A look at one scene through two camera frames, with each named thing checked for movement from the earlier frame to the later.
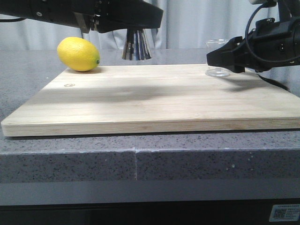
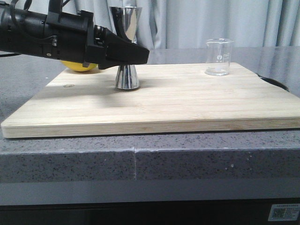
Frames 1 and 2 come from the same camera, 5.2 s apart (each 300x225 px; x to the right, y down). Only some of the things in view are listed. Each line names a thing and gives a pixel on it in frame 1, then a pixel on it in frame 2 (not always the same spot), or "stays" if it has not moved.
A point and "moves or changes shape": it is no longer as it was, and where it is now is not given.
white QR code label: [284, 213] stays
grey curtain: [187, 26] stays
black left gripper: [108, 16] to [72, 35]
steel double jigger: [136, 47] moves or changes shape
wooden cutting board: [149, 99] stays
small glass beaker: [211, 46] stays
